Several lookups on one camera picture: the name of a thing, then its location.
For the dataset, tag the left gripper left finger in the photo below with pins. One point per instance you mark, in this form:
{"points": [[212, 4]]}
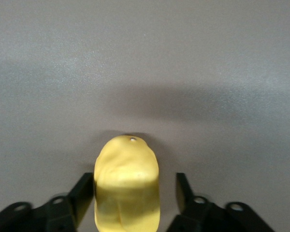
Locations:
{"points": [[70, 212]]}

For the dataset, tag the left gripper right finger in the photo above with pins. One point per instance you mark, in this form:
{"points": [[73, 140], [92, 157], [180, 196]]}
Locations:
{"points": [[200, 217]]}

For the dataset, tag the yellow potato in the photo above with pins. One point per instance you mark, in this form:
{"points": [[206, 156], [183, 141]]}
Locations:
{"points": [[126, 183]]}

